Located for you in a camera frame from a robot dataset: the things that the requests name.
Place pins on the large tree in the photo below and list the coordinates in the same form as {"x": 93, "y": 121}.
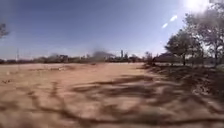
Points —
{"x": 210, "y": 30}

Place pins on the distant row of buildings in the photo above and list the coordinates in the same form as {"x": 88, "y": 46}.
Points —
{"x": 76, "y": 58}

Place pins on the bare tree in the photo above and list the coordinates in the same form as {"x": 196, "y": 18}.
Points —
{"x": 2, "y": 30}

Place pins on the low building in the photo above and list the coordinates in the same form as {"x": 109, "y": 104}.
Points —
{"x": 165, "y": 58}

